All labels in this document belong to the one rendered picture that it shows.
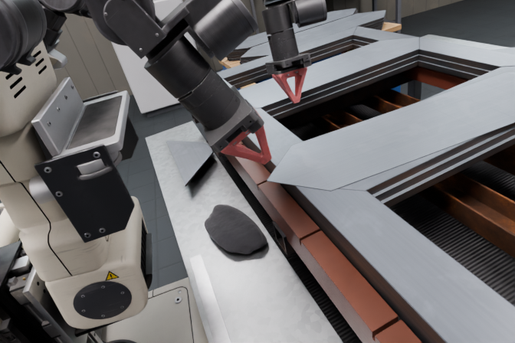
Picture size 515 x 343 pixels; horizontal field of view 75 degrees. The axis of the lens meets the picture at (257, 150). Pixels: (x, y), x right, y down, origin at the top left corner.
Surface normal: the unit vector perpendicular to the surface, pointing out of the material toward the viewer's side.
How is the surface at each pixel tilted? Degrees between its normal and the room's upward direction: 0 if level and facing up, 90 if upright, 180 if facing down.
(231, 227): 9
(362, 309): 0
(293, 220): 0
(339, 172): 0
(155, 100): 90
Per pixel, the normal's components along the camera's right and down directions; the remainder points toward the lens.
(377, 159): -0.19, -0.84
